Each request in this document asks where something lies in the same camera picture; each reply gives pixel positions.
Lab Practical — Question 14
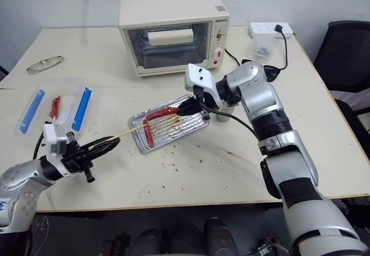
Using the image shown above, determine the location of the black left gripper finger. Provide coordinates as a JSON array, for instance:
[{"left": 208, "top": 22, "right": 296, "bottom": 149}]
[
  {"left": 86, "top": 141, "right": 122, "bottom": 162},
  {"left": 82, "top": 136, "right": 121, "bottom": 153}
]

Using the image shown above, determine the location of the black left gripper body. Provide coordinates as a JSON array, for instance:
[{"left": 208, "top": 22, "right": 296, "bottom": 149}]
[{"left": 60, "top": 131, "right": 98, "bottom": 184}]

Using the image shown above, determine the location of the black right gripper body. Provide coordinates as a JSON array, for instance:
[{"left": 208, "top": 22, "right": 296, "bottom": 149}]
[{"left": 192, "top": 85, "right": 217, "bottom": 122}]

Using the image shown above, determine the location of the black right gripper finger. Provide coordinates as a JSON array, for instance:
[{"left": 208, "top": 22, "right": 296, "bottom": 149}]
[
  {"left": 177, "top": 103, "right": 208, "bottom": 117},
  {"left": 179, "top": 97, "right": 204, "bottom": 112}
]

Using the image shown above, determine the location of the thin wooden skewer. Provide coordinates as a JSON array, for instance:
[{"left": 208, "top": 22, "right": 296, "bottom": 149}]
[{"left": 86, "top": 124, "right": 147, "bottom": 152}]

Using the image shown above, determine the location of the long red sausage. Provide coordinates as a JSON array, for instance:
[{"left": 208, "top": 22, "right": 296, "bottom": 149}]
[{"left": 145, "top": 107, "right": 182, "bottom": 122}]

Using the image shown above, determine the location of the short red sausage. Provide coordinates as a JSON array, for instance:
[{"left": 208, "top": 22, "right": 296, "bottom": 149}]
[{"left": 142, "top": 119, "right": 156, "bottom": 147}]

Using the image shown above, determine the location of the white skewer cup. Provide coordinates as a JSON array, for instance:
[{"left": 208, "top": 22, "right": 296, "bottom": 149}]
[{"left": 215, "top": 105, "right": 236, "bottom": 123}]

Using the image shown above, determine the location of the ribbed silver metal tray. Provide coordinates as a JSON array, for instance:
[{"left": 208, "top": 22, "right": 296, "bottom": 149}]
[{"left": 127, "top": 94, "right": 210, "bottom": 155}]

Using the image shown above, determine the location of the skewered red sausage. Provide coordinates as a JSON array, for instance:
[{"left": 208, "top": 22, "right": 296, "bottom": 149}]
[{"left": 48, "top": 95, "right": 62, "bottom": 124}]

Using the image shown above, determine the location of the clear plastic storage box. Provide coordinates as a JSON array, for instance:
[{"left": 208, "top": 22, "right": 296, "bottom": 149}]
[{"left": 13, "top": 77, "right": 94, "bottom": 139}]

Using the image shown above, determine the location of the small clear plastic container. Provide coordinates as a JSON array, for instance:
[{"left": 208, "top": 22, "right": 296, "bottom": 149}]
[{"left": 249, "top": 33, "right": 275, "bottom": 60}]

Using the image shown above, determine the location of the cream toaster oven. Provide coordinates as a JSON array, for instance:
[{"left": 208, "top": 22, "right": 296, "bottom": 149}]
[{"left": 118, "top": 0, "right": 231, "bottom": 78}]

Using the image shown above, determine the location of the white power strip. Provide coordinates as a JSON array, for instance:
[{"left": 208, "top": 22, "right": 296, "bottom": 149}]
[{"left": 249, "top": 21, "right": 294, "bottom": 39}]

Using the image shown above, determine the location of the dark rounded shape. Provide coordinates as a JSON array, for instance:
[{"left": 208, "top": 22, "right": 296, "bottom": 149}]
[
  {"left": 135, "top": 228, "right": 166, "bottom": 256},
  {"left": 203, "top": 216, "right": 238, "bottom": 256}
]

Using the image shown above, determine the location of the black mesh office chair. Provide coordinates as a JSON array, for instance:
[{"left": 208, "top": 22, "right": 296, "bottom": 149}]
[{"left": 313, "top": 20, "right": 370, "bottom": 92}]

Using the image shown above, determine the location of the black chair seat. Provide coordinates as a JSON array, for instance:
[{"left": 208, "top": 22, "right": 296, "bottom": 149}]
[{"left": 332, "top": 97, "right": 370, "bottom": 165}]

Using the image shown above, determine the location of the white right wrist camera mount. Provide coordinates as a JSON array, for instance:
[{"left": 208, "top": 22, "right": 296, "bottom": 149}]
[{"left": 183, "top": 62, "right": 224, "bottom": 110}]

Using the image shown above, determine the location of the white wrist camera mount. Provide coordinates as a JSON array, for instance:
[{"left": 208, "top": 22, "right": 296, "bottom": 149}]
[
  {"left": 183, "top": 62, "right": 224, "bottom": 110},
  {"left": 43, "top": 123, "right": 73, "bottom": 178}
]

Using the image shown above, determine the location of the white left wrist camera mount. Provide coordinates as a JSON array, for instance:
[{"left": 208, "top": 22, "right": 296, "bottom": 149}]
[{"left": 43, "top": 123, "right": 73, "bottom": 178}]

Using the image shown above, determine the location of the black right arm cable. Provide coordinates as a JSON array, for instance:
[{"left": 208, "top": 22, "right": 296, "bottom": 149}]
[{"left": 206, "top": 107, "right": 260, "bottom": 139}]

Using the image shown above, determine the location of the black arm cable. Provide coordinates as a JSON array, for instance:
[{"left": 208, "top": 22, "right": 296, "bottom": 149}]
[
  {"left": 206, "top": 107, "right": 260, "bottom": 139},
  {"left": 33, "top": 131, "right": 47, "bottom": 161}
]

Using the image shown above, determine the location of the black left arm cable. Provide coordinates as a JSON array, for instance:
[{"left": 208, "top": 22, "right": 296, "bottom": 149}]
[{"left": 33, "top": 131, "right": 47, "bottom": 161}]

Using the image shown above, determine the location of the black oven power cable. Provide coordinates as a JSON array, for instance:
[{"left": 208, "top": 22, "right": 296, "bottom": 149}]
[{"left": 224, "top": 49, "right": 241, "bottom": 66}]

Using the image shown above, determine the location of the black plug with cable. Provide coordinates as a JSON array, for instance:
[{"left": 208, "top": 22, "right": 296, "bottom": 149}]
[{"left": 272, "top": 24, "right": 290, "bottom": 72}]

